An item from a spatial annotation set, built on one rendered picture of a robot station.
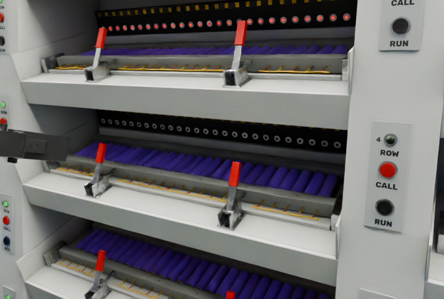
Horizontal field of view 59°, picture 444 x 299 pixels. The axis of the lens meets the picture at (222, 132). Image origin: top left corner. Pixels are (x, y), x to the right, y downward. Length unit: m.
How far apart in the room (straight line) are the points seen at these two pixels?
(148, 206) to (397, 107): 0.40
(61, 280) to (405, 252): 0.64
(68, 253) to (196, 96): 0.48
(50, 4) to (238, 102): 0.49
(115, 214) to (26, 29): 0.39
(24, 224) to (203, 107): 0.48
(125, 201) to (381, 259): 0.40
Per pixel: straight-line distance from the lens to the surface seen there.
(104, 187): 0.74
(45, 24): 0.88
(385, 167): 0.47
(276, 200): 0.60
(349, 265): 0.52
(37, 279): 0.92
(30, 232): 0.90
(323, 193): 0.60
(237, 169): 0.57
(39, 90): 0.80
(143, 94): 0.62
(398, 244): 0.50
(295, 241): 0.55
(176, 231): 0.62
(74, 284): 0.87
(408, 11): 0.48
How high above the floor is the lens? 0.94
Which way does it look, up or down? 7 degrees down
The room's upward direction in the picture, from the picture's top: 2 degrees clockwise
